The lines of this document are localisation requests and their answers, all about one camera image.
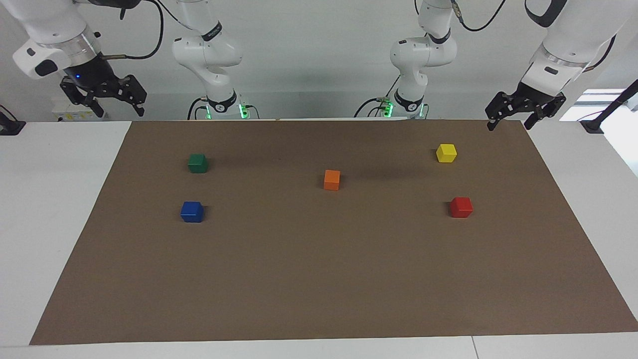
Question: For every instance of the black stand with pole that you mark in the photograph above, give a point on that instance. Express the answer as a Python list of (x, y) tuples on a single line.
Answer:
[(593, 124)]

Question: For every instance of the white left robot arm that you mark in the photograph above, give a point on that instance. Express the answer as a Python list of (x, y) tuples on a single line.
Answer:
[(423, 55)]

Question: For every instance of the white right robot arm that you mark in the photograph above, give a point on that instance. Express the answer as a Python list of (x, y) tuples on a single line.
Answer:
[(209, 50)]

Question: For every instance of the black table clamp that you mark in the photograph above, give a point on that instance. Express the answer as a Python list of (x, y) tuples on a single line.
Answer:
[(10, 127)]

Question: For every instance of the orange cube block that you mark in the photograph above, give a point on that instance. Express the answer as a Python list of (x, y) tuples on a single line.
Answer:
[(331, 180)]

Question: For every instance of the brown table mat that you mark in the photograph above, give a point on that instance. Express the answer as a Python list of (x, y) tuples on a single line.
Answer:
[(319, 269)]

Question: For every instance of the yellow cube block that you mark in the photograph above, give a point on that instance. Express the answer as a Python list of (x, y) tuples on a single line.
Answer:
[(446, 153)]

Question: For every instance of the blue cube block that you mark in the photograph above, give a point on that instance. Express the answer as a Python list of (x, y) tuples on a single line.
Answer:
[(192, 213)]

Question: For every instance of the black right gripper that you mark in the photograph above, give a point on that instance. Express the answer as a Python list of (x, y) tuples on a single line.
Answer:
[(92, 75)]

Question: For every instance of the red cube block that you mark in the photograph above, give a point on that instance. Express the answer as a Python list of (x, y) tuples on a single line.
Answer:
[(460, 208)]

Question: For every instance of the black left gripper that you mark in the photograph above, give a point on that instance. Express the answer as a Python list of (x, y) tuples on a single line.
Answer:
[(531, 98)]

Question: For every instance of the white power strip box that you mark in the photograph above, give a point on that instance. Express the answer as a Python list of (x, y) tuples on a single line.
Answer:
[(67, 114)]

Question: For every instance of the green cube block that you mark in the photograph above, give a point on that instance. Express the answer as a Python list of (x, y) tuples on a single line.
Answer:
[(198, 164)]

